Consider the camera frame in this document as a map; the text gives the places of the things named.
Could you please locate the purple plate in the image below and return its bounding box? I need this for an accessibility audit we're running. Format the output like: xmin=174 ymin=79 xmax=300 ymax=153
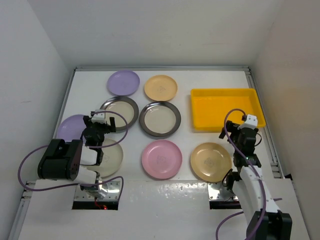
xmin=106 ymin=70 xmax=140 ymax=96
xmin=55 ymin=114 xmax=86 ymax=142

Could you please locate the steel rimmed plate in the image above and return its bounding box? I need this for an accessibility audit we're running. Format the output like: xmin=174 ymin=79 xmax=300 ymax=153
xmin=139 ymin=101 xmax=182 ymax=138
xmin=100 ymin=96 xmax=139 ymax=132

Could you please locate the cream plate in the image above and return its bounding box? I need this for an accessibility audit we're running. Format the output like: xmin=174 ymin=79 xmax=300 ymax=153
xmin=88 ymin=144 xmax=124 ymax=178

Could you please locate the tan plate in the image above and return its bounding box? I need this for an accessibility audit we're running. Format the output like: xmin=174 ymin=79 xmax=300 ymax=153
xmin=190 ymin=142 xmax=232 ymax=183

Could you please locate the pink plate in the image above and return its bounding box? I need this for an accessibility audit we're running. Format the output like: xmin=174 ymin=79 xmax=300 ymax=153
xmin=141 ymin=140 xmax=183 ymax=180

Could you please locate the light orange plate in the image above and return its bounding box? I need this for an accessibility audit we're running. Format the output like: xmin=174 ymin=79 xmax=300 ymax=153
xmin=144 ymin=75 xmax=178 ymax=101

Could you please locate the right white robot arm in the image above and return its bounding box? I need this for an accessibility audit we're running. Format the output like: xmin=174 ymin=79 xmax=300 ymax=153
xmin=219 ymin=120 xmax=293 ymax=240

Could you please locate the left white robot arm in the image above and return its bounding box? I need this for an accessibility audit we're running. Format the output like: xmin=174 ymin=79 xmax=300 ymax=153
xmin=37 ymin=113 xmax=116 ymax=199

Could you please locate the yellow plastic bin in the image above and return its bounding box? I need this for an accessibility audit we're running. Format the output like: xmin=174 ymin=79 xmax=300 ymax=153
xmin=190 ymin=88 xmax=266 ymax=133

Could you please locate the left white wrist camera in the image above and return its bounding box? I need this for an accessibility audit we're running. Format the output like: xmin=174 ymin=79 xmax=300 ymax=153
xmin=91 ymin=111 xmax=106 ymax=124

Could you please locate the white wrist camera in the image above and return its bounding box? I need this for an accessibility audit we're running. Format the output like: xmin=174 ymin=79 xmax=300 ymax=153
xmin=91 ymin=111 xmax=106 ymax=124
xmin=237 ymin=114 xmax=258 ymax=130

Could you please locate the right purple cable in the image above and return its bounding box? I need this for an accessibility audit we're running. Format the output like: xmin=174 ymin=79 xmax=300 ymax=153
xmin=215 ymin=108 xmax=283 ymax=240

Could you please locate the purple cable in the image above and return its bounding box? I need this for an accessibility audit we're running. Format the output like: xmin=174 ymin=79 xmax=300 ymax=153
xmin=17 ymin=110 xmax=129 ymax=198
xmin=215 ymin=108 xmax=283 ymax=240

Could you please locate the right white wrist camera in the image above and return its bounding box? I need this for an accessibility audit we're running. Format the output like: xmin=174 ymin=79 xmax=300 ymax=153
xmin=237 ymin=114 xmax=258 ymax=130

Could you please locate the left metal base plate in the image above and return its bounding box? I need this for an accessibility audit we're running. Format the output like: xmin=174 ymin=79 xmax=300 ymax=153
xmin=74 ymin=180 xmax=122 ymax=202

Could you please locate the metal base plate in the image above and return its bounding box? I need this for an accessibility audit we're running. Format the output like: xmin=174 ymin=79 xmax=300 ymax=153
xmin=207 ymin=182 xmax=239 ymax=202
xmin=74 ymin=180 xmax=122 ymax=202

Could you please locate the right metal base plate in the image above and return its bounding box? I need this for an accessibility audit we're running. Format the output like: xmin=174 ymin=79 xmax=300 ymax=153
xmin=207 ymin=182 xmax=239 ymax=202

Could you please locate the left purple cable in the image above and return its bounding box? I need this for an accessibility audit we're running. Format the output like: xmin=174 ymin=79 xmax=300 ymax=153
xmin=17 ymin=110 xmax=129 ymax=198

